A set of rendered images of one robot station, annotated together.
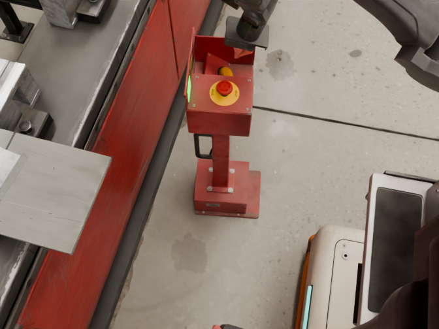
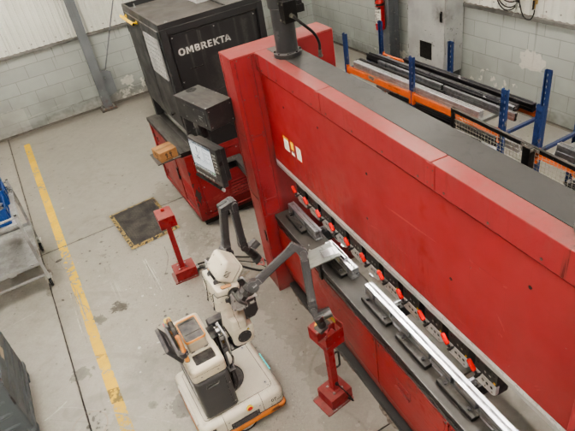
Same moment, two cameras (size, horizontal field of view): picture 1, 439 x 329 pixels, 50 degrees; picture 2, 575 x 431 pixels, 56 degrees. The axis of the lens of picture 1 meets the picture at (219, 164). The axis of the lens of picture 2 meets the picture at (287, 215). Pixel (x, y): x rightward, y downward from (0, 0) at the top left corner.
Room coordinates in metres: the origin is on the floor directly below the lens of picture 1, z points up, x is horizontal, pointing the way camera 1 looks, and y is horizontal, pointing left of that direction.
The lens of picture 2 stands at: (2.70, -1.57, 3.57)
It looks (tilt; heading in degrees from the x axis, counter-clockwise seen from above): 35 degrees down; 145
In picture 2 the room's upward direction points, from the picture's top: 11 degrees counter-clockwise
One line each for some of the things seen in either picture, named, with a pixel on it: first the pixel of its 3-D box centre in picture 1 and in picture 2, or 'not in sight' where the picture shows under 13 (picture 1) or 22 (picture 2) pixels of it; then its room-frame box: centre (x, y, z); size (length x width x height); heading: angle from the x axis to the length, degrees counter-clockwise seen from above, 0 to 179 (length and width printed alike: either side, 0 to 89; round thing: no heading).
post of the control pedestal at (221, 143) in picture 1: (221, 147); (330, 363); (0.69, -0.01, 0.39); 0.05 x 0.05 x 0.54; 86
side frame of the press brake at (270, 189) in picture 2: not in sight; (296, 169); (-0.54, 0.91, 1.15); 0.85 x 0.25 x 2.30; 75
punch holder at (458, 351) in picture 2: not in sight; (464, 345); (1.67, 0.12, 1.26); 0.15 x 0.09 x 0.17; 165
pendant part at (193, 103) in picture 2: not in sight; (212, 142); (-0.97, 0.41, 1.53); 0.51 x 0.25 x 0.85; 179
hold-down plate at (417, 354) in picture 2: not in sight; (412, 350); (1.30, 0.16, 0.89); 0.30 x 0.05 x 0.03; 165
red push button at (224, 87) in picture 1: (224, 90); not in sight; (0.64, -0.01, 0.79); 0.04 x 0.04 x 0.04
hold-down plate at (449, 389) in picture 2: not in sight; (457, 398); (1.69, 0.05, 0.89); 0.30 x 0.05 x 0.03; 165
